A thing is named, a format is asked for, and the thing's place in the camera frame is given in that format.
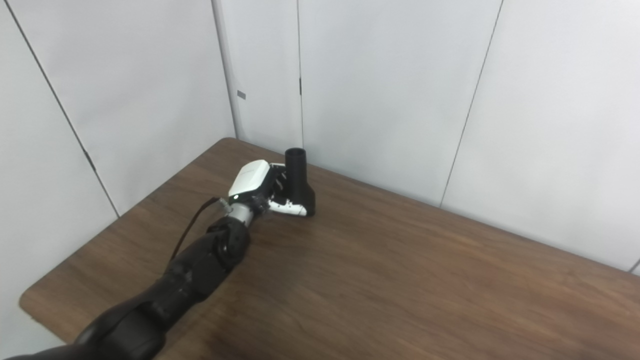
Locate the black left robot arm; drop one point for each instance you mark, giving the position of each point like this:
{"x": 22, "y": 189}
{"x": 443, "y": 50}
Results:
{"x": 190, "y": 280}

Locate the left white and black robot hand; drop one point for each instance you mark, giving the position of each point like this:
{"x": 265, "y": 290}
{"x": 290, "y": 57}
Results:
{"x": 248, "y": 180}

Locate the black flared nozzle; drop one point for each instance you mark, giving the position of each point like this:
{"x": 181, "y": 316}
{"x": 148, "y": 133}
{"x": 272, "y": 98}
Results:
{"x": 298, "y": 180}

